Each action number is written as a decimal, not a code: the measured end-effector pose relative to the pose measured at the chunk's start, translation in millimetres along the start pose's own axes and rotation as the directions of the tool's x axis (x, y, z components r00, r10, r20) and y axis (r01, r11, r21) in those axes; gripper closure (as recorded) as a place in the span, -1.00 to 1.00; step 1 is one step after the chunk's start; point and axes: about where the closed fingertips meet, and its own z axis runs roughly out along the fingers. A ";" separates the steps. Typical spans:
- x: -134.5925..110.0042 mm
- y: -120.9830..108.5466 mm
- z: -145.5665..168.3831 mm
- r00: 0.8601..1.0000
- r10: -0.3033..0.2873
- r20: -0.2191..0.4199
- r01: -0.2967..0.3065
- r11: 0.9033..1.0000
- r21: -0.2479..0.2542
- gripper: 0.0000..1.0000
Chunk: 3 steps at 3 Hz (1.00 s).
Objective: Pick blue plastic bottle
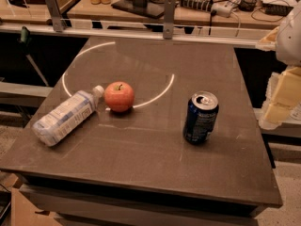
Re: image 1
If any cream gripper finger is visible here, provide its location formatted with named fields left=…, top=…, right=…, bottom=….
left=262, top=67, right=301, bottom=125

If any blue labelled plastic bottle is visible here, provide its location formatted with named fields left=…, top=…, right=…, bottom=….
left=32, top=86, right=104, bottom=147

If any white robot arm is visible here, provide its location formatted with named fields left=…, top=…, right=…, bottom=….
left=259, top=2, right=301, bottom=130

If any black keyboard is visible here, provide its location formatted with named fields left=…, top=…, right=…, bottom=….
left=263, top=4, right=293, bottom=16

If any dark blue soda can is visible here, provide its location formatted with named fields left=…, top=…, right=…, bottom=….
left=183, top=91, right=219, bottom=145

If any white power adapter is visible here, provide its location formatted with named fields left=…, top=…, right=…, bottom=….
left=212, top=2, right=235, bottom=18

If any black power strip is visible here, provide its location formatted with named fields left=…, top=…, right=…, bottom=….
left=180, top=0, right=213, bottom=12

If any red apple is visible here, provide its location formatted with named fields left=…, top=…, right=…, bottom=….
left=104, top=81, right=135, bottom=113

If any black monitor stand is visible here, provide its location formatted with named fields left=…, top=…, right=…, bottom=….
left=112, top=0, right=165, bottom=19

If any horizontal metal rail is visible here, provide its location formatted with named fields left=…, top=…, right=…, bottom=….
left=0, top=22, right=277, bottom=50

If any centre metal rail bracket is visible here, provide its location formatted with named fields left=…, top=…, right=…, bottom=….
left=163, top=0, right=176, bottom=40

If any metal rail bracket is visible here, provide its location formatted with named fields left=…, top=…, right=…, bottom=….
left=163, top=0, right=176, bottom=40
left=45, top=0, right=66, bottom=32

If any left metal rail bracket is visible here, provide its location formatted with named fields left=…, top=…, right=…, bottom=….
left=45, top=0, right=66, bottom=32

